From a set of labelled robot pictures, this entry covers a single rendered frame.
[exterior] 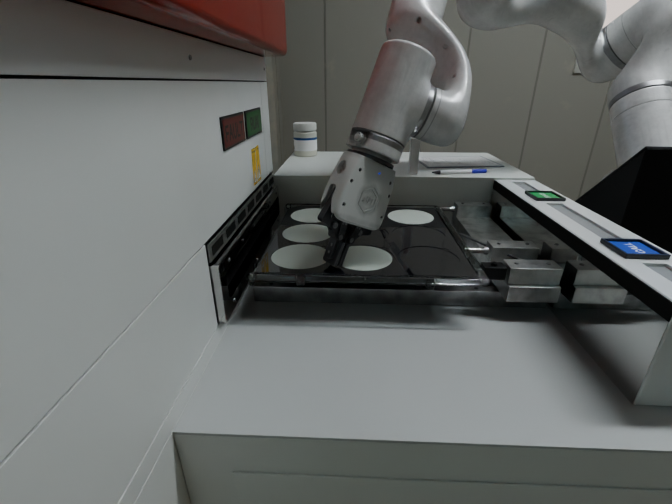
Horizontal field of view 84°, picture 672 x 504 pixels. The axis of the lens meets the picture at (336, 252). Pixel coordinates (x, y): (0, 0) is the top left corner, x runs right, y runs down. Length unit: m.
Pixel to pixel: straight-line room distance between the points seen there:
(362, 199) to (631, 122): 0.65
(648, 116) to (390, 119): 0.62
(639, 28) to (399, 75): 0.68
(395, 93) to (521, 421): 0.44
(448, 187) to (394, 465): 0.66
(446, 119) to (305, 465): 0.48
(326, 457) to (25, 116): 0.40
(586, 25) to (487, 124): 1.50
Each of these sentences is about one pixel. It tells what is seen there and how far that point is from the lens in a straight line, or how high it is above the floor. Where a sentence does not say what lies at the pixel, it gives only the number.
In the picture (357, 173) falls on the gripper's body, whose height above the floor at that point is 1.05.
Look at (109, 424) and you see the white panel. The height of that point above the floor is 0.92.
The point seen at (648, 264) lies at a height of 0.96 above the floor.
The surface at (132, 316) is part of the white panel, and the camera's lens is 0.38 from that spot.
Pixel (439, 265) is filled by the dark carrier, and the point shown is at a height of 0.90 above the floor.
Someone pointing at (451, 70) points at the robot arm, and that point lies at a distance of 0.65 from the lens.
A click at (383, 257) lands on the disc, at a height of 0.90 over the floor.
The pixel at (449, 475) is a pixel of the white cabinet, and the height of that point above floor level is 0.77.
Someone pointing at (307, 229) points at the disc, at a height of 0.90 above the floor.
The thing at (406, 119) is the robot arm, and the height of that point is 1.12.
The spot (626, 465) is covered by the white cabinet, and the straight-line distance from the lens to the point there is 0.56.
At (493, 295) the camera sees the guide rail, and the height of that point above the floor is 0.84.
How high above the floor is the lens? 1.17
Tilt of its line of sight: 24 degrees down
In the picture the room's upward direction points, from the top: straight up
